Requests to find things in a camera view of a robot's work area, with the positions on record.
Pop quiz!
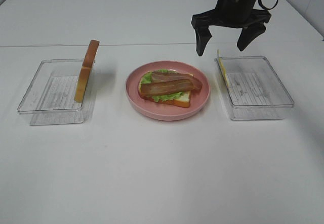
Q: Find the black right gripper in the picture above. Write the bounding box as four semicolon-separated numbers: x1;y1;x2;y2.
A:
191;0;271;56

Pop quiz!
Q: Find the bread slice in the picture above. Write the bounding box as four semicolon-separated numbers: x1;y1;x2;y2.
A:
74;40;100;103
138;72;191;108

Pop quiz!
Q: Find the bacon strip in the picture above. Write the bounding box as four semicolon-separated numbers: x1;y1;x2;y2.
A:
151;71;203;92
140;79;194;96

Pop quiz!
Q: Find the green lettuce leaf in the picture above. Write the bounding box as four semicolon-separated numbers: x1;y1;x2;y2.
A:
138;71;191;103

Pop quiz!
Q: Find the yellow cheese slice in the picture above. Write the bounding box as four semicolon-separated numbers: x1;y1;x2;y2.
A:
217;49;228;86

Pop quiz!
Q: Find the clear right plastic container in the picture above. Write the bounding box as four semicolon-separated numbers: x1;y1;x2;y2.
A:
215;56;295;120

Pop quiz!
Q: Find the clear plastic container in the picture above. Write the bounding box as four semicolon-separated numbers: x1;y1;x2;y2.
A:
17;59;96;126
215;56;295;120

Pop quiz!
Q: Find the pink plate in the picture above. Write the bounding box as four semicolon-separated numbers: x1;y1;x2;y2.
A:
125;61;211;121

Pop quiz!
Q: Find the upright bread slice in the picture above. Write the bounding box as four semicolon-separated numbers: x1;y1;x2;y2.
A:
74;40;100;103

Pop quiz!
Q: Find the clear left plastic container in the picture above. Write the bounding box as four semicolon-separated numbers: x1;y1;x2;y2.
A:
17;59;96;126

